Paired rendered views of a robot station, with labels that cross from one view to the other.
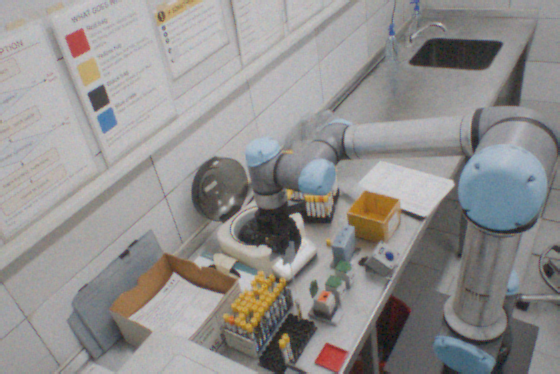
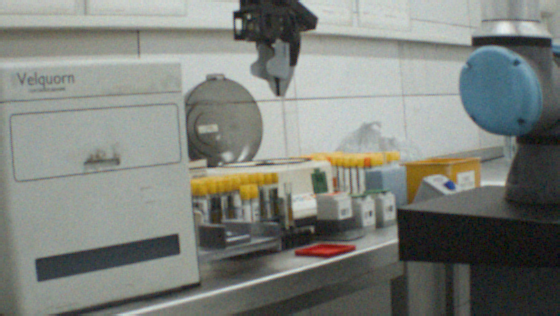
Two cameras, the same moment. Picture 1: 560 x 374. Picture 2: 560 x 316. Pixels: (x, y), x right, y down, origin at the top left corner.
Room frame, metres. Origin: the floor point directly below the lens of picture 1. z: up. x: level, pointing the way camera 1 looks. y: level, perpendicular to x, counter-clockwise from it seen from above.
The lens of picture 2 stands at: (-0.40, -0.10, 1.09)
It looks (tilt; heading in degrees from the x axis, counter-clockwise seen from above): 3 degrees down; 5
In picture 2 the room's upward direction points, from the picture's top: 4 degrees counter-clockwise
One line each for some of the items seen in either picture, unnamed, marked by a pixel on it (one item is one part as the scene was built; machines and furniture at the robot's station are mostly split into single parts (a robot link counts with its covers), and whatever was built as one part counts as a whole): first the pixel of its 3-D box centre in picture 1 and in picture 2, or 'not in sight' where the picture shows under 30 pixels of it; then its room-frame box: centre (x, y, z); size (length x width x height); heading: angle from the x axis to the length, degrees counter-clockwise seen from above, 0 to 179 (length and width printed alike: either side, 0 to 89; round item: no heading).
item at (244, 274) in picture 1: (226, 275); not in sight; (1.13, 0.20, 0.92); 0.24 x 0.12 x 0.10; 51
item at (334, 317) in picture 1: (325, 310); (335, 227); (0.95, -0.07, 0.89); 0.09 x 0.05 x 0.04; 54
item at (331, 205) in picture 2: (324, 303); (334, 211); (0.95, -0.07, 0.92); 0.05 x 0.04 x 0.06; 54
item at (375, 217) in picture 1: (374, 217); (441, 183); (1.26, -0.30, 0.92); 0.13 x 0.13 x 0.10; 49
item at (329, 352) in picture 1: (331, 357); (325, 250); (0.80, -0.06, 0.88); 0.07 x 0.07 x 0.01; 51
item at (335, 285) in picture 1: (335, 289); (358, 213); (1.00, -0.12, 0.91); 0.05 x 0.04 x 0.07; 51
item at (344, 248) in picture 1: (344, 247); (386, 193); (1.15, -0.18, 0.92); 0.10 x 0.07 x 0.10; 148
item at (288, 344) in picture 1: (285, 333); (258, 216); (0.87, 0.05, 0.93); 0.17 x 0.09 x 0.11; 142
